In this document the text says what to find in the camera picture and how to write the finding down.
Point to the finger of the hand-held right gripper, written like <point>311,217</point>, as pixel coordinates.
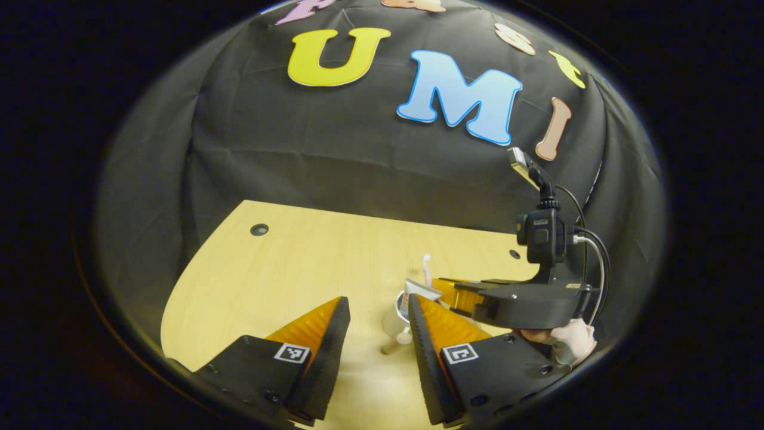
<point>501,281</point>
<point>453,294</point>

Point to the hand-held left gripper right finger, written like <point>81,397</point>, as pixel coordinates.
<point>427,370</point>

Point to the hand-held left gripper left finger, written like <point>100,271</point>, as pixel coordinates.
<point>325,364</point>

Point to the white toothpaste tube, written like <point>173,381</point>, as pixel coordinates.
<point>421,288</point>

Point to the white toothbrush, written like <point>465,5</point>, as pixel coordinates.
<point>427,269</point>

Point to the light wooden desktop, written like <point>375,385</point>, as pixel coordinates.
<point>268,286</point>

